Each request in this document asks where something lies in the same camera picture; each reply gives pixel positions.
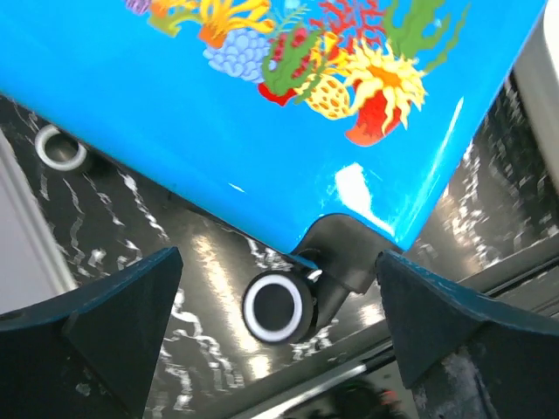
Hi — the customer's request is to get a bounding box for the blue fish-print suitcase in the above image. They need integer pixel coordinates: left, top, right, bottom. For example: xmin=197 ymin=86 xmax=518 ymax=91
xmin=1 ymin=1 xmax=545 ymax=344

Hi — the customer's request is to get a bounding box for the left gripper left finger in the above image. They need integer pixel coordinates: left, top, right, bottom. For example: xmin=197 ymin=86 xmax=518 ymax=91
xmin=1 ymin=247 xmax=183 ymax=418

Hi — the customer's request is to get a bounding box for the white plastic basin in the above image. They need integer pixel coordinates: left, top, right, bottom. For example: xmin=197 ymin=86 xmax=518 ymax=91
xmin=513 ymin=0 xmax=559 ymax=152

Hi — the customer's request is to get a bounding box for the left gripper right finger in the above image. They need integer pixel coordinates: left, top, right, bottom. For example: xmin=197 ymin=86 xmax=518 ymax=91
xmin=376 ymin=251 xmax=558 ymax=418

